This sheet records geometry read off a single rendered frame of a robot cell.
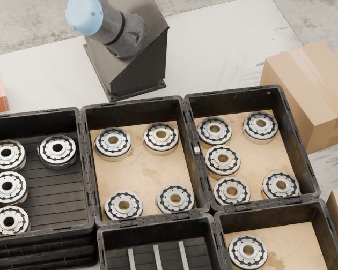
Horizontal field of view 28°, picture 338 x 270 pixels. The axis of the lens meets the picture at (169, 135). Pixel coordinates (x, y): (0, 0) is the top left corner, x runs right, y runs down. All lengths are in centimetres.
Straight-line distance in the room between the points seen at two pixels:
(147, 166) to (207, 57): 61
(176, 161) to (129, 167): 14
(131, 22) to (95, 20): 14
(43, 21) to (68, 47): 114
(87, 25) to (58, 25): 152
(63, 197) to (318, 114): 80
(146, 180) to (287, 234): 42
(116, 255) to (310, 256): 51
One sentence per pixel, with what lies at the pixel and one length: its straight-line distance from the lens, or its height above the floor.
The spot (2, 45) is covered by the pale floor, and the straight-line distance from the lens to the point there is 346.
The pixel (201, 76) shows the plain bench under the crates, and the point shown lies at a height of 70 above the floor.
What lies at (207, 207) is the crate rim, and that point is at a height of 93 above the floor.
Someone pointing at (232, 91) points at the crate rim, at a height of 93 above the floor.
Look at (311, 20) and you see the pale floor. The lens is 366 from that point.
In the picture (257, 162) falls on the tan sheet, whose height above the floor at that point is 83.
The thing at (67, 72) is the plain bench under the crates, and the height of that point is 70.
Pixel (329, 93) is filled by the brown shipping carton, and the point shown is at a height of 86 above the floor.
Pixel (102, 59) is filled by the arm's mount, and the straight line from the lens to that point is 222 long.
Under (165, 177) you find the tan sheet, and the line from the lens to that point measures 191.
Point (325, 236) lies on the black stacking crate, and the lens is 181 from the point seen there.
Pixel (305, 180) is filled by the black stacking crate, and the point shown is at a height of 89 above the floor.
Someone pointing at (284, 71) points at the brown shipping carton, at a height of 86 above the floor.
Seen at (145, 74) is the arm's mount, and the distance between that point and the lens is 220.
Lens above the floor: 242
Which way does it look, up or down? 53 degrees down
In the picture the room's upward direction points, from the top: 4 degrees clockwise
